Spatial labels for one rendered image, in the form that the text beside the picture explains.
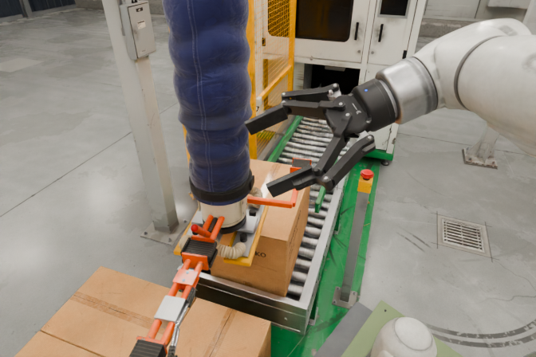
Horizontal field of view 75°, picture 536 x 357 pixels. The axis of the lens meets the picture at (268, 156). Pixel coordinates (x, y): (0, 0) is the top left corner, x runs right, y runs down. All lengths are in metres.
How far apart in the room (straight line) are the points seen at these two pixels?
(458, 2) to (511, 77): 9.50
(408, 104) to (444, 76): 0.06
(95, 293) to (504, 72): 1.98
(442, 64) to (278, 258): 1.31
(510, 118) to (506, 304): 2.60
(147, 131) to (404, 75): 2.15
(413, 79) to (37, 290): 2.85
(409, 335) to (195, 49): 0.99
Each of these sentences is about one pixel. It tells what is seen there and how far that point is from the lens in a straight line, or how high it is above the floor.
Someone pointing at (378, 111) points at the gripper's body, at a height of 1.87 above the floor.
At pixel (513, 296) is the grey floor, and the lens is 3.09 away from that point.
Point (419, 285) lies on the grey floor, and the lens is 2.85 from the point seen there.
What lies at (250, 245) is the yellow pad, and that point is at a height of 1.12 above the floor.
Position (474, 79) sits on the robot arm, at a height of 1.94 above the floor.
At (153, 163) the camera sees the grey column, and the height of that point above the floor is 0.70.
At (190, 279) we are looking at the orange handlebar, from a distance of 1.11.
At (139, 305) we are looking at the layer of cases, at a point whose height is 0.54.
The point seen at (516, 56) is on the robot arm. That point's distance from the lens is 0.47.
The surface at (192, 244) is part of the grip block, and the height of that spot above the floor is 1.24.
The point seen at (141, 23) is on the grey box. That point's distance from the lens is 2.30.
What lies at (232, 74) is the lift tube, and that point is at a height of 1.76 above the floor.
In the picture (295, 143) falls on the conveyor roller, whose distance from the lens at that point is 3.10.
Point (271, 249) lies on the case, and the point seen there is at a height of 0.87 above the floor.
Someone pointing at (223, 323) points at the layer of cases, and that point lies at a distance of 1.84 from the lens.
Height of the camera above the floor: 2.09
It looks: 32 degrees down
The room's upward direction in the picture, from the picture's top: straight up
